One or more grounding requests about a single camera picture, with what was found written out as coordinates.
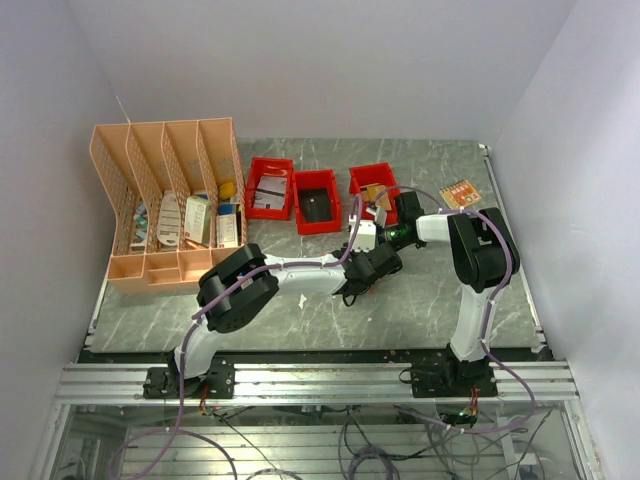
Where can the white green box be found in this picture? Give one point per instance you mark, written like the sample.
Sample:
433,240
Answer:
197,220

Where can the white oval package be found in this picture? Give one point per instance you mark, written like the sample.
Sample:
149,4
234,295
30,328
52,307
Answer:
169,221

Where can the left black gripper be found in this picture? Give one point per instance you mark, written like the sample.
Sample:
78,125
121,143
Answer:
355,253

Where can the white black cards stack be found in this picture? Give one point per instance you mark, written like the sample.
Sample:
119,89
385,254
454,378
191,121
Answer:
270,194

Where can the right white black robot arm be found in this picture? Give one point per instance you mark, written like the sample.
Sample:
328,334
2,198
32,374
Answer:
485,258

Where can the pink mesh desk organizer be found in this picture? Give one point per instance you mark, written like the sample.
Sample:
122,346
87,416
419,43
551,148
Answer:
148,171

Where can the red plastic bin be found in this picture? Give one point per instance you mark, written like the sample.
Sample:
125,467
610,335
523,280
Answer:
379,173
267,166
316,202

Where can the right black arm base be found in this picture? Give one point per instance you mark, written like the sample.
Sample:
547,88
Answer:
450,379

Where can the orange spiral notepad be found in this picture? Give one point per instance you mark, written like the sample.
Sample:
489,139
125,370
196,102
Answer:
460,196

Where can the yellow round object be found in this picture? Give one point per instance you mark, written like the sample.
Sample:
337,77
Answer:
227,190

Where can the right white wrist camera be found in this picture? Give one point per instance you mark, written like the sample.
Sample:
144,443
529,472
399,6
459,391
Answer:
378,213

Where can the aluminium frame rails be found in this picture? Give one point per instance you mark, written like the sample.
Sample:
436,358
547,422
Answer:
252,383

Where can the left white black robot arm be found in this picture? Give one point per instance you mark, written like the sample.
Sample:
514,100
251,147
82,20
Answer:
234,292

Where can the gold cards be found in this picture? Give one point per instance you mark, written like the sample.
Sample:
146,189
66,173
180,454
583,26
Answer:
370,192

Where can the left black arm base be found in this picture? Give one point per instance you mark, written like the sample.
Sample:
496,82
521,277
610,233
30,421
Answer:
218,382

